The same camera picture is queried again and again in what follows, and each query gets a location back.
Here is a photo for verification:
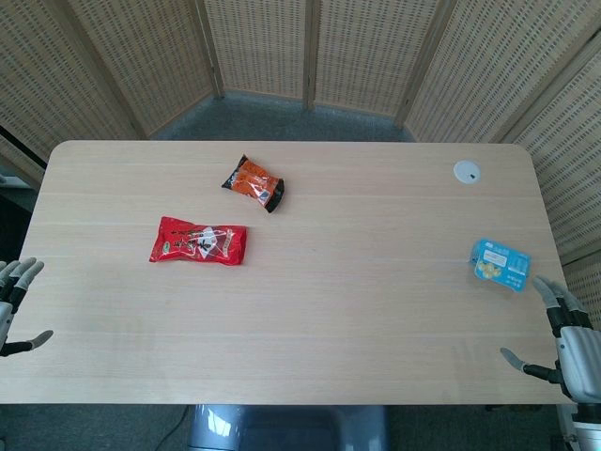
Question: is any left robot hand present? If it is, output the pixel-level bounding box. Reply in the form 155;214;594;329
0;257;54;358

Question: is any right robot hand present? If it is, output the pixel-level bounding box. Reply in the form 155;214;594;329
500;274;601;404

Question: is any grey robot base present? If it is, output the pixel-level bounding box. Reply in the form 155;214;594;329
186;404;390;451

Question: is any blue snack package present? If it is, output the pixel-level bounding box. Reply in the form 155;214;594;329
469;239;532;294

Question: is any red snack bag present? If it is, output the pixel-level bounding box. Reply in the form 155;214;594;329
148;216;249;268

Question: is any orange and black snack bag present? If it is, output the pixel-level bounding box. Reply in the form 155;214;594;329
221;154;286;214

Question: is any woven bamboo folding screen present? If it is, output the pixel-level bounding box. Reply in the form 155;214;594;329
0;0;601;325

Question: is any white cable grommet cover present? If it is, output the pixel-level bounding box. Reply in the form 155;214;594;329
453;160;483;185

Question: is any black cable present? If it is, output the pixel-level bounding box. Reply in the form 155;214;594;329
159;406;188;445

